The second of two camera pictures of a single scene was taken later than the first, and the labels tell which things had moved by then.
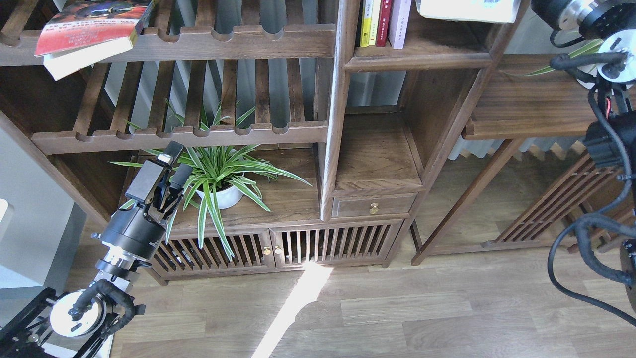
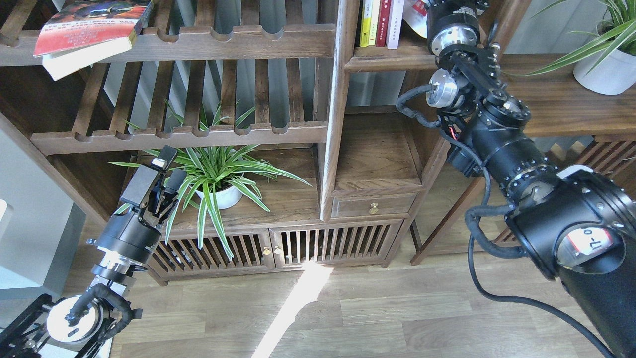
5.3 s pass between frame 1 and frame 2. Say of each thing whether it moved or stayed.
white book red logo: moved
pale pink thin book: moved
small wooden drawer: stayed
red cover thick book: stayed
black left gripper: stayed
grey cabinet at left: stayed
